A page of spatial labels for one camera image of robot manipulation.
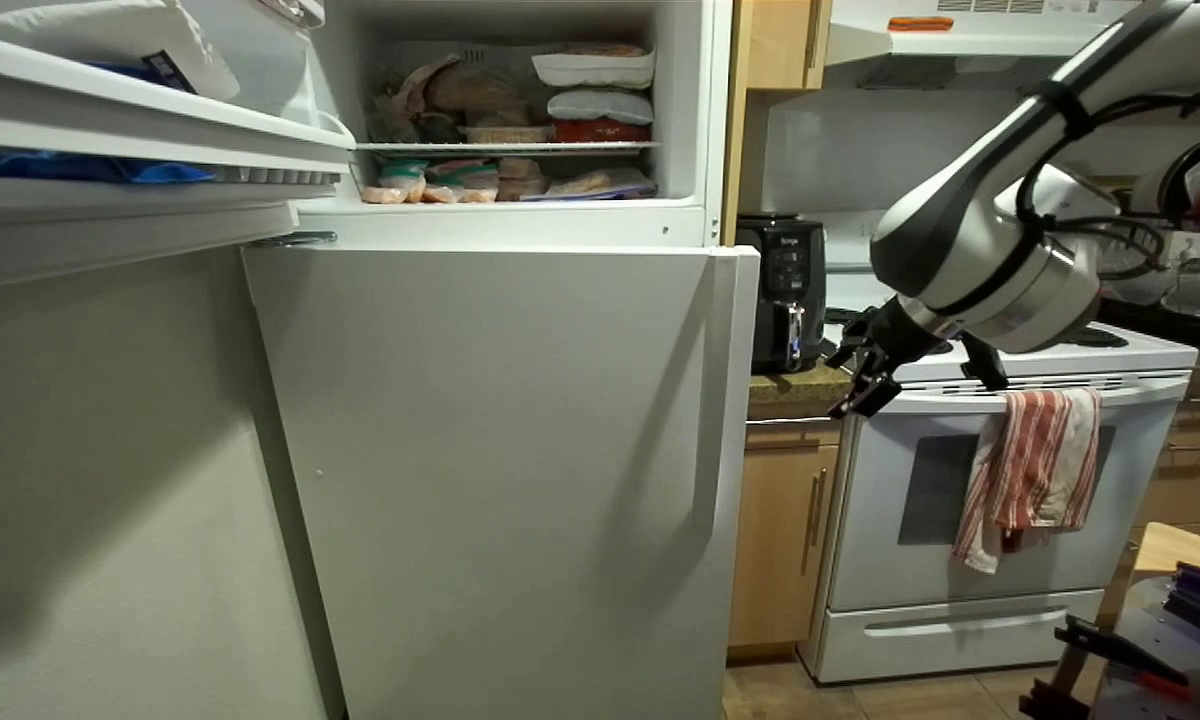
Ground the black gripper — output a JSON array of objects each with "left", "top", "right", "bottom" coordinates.
[{"left": 825, "top": 301, "right": 951, "bottom": 423}]

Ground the white fridge door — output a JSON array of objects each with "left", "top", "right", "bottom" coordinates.
[{"left": 237, "top": 236, "right": 762, "bottom": 720}]

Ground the white freezer door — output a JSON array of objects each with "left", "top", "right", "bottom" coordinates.
[{"left": 0, "top": 0, "right": 360, "bottom": 297}]

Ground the white fridge cabinet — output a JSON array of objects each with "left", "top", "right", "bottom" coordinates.
[{"left": 292, "top": 0, "right": 737, "bottom": 256}]

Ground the speckled kitchen countertop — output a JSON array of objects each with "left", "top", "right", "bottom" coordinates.
[{"left": 746, "top": 359, "right": 859, "bottom": 419}]

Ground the black coffee maker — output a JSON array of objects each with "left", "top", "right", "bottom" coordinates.
[{"left": 737, "top": 211, "right": 832, "bottom": 381}]

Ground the wooden base cabinet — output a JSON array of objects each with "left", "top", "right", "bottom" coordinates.
[{"left": 726, "top": 395, "right": 859, "bottom": 670}]

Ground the white electric stove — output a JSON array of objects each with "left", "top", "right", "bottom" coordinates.
[{"left": 800, "top": 205, "right": 1200, "bottom": 692}]

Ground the red white striped towel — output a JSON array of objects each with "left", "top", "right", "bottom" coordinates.
[{"left": 951, "top": 385, "right": 1107, "bottom": 582}]

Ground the grey frozen package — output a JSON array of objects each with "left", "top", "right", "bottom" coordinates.
[{"left": 542, "top": 164, "right": 658, "bottom": 205}]

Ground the red frozen package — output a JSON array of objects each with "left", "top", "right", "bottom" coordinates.
[{"left": 542, "top": 116, "right": 654, "bottom": 143}]

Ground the light wooden board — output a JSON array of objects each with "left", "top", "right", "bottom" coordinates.
[{"left": 1130, "top": 519, "right": 1200, "bottom": 586}]

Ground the white flat frozen package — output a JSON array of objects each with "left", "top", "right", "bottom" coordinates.
[
  {"left": 531, "top": 50, "right": 654, "bottom": 93},
  {"left": 542, "top": 87, "right": 654, "bottom": 131}
]

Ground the black orange clamp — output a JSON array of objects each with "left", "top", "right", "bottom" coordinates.
[{"left": 1017, "top": 611, "right": 1197, "bottom": 720}]

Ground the green labelled frozen pack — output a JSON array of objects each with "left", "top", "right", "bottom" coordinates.
[{"left": 423, "top": 157, "right": 503, "bottom": 210}]

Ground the brown frozen food bag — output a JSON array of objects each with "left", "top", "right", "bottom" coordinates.
[{"left": 371, "top": 50, "right": 542, "bottom": 142}]

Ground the pink frozen meat pack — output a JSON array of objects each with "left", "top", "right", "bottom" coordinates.
[{"left": 360, "top": 157, "right": 430, "bottom": 210}]

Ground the blue package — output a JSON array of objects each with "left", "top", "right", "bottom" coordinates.
[{"left": 0, "top": 142, "right": 218, "bottom": 188}]

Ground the white plastic bag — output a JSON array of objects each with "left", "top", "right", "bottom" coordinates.
[{"left": 0, "top": 0, "right": 246, "bottom": 99}]

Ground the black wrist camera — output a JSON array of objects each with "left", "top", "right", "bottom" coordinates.
[{"left": 956, "top": 332, "right": 1017, "bottom": 395}]

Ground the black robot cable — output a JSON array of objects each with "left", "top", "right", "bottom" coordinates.
[{"left": 1017, "top": 93, "right": 1200, "bottom": 283}]

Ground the black wire dish rack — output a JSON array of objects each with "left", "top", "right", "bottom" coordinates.
[{"left": 1095, "top": 197, "right": 1200, "bottom": 351}]

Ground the wooden wall cabinet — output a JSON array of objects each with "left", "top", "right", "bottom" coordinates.
[{"left": 726, "top": 0, "right": 837, "bottom": 98}]

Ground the freezer wire shelf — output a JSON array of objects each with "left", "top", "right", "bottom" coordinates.
[{"left": 357, "top": 136, "right": 654, "bottom": 157}]

